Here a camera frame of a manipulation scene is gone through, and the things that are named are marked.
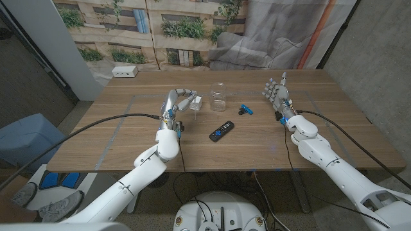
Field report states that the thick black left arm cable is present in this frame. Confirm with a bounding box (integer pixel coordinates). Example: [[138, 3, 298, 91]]
[[0, 112, 162, 192]]

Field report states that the white floor cable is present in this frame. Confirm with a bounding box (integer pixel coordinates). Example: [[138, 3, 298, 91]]
[[252, 171, 292, 231]]

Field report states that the printed fabric backdrop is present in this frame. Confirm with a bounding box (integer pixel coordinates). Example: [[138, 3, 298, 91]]
[[53, 0, 358, 87]]

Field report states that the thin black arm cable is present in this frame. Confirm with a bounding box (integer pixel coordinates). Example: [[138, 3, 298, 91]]
[[177, 133, 187, 174], [283, 124, 391, 229]]

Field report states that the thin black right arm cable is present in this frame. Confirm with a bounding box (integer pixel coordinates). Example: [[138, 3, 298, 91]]
[[283, 124, 391, 229]]

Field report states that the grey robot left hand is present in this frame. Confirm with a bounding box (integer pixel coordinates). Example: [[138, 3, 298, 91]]
[[159, 88, 198, 131]]

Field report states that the brown cardboard box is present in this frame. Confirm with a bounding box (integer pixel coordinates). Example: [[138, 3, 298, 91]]
[[0, 173, 22, 195]]

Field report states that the white table leg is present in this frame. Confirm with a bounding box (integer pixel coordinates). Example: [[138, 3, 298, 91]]
[[127, 192, 142, 215]]

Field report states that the blue grey storage bin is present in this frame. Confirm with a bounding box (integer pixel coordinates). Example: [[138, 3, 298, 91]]
[[0, 112, 67, 174]]

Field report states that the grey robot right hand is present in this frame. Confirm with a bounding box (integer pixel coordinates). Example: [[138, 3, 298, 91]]
[[261, 71, 296, 121]]

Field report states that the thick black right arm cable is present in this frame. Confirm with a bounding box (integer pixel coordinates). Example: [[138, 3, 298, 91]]
[[295, 110, 411, 190]]

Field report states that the white cube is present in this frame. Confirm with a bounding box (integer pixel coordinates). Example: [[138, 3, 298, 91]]
[[189, 95, 203, 111]]

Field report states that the white power strip box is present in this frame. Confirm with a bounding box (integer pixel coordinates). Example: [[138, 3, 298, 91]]
[[111, 65, 139, 78]]

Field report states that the blue foot pad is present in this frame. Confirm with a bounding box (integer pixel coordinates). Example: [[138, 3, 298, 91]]
[[39, 173, 60, 190], [60, 172, 80, 189]]

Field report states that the blue clip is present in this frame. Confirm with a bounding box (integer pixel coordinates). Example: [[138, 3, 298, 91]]
[[238, 103, 254, 116]]

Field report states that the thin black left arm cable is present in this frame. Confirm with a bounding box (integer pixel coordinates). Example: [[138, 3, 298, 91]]
[[177, 133, 187, 174]]

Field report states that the black backdrop stand pole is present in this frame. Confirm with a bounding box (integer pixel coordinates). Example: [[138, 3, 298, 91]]
[[316, 0, 362, 70]]

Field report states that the black TV remote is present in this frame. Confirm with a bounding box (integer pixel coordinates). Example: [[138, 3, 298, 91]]
[[209, 120, 235, 143]]

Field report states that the white robot torso base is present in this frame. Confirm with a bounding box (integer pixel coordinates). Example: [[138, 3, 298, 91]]
[[173, 191, 267, 231]]

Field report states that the grey table leg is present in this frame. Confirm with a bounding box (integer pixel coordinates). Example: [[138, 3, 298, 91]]
[[290, 170, 311, 214]]

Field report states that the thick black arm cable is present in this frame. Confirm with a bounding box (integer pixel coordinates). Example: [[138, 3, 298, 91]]
[[295, 110, 411, 190], [0, 112, 162, 192]]

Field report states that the grey sneaker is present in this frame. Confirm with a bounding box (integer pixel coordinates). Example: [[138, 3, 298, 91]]
[[37, 190, 85, 223], [11, 182, 39, 208]]

